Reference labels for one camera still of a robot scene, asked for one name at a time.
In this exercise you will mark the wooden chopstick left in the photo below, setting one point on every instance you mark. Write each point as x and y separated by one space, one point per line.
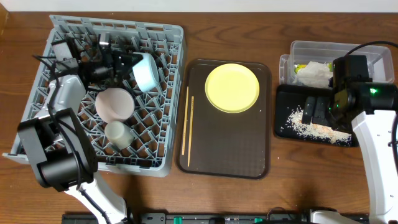
185 123

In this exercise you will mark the light blue bowl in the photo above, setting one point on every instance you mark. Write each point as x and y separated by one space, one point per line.
145 72

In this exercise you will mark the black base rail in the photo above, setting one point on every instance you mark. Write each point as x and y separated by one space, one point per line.
161 218

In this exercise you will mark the brown serving tray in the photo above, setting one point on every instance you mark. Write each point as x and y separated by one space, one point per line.
228 144

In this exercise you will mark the wooden chopstick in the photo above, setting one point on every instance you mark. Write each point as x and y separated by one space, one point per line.
190 130
185 123

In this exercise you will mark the white cup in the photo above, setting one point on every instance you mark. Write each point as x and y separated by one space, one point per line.
119 134

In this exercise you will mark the wooden chopstick right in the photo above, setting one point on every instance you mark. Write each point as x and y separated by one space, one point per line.
190 130

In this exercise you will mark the spilled rice pile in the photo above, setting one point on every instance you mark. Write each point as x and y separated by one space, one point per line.
315 131

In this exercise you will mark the white tissue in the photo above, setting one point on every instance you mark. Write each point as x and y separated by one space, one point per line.
317 75

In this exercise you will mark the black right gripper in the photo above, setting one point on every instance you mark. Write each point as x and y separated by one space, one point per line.
329 111

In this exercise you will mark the yellow plate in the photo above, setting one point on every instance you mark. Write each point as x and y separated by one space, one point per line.
232 88

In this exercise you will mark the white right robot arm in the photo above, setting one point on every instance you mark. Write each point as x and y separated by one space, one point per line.
377 137

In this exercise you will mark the pink bowl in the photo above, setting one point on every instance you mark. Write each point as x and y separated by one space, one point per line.
114 104

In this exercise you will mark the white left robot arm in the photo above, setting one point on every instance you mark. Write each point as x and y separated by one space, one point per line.
58 149

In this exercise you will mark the clear plastic bin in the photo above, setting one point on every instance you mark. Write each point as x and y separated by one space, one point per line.
379 59

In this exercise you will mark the grey dishwasher rack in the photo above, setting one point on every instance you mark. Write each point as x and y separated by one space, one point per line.
153 122

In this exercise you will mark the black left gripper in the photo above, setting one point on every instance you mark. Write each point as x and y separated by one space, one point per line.
117 62

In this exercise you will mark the black waste tray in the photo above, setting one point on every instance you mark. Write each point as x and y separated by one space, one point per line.
288 98

